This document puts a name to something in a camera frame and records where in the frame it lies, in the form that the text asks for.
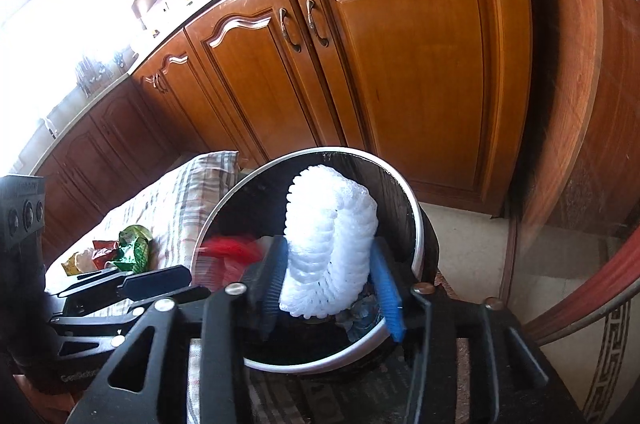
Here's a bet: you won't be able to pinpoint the white red paper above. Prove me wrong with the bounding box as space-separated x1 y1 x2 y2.
74 248 98 274

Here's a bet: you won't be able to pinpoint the plaid checkered tablecloth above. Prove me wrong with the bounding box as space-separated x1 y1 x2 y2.
47 148 439 423

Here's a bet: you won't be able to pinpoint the yellow snack wrapper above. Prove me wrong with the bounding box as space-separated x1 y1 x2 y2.
62 252 81 277

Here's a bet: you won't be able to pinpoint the white foam fruit net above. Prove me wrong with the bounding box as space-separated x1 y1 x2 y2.
279 165 378 319

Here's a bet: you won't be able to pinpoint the wooden kitchen cabinets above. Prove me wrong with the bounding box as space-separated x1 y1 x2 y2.
36 0 532 262

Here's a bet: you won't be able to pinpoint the white round trash bin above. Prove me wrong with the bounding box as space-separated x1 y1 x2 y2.
193 147 439 374

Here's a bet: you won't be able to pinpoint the red snack bag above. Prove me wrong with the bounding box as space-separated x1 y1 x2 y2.
191 236 264 292

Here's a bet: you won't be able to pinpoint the orange silver snack wrapper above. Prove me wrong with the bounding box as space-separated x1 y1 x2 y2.
91 240 120 270

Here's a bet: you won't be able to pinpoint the crushed green can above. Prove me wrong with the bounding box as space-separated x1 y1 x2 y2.
111 225 153 274

